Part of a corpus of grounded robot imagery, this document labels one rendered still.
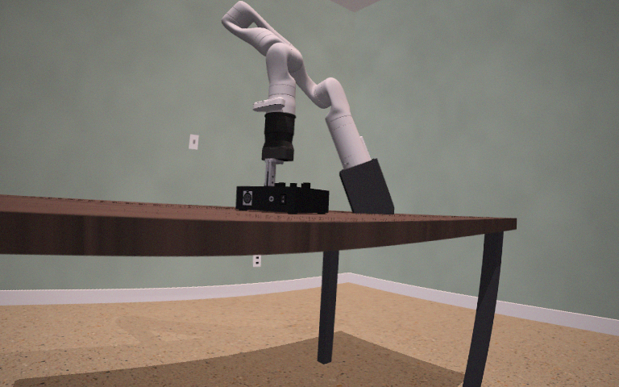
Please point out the black lighting desk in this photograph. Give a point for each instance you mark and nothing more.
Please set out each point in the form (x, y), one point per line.
(281, 198)

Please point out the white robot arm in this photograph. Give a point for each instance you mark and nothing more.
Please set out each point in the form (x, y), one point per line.
(282, 61)

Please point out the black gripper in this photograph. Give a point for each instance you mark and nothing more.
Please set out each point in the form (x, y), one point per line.
(278, 130)

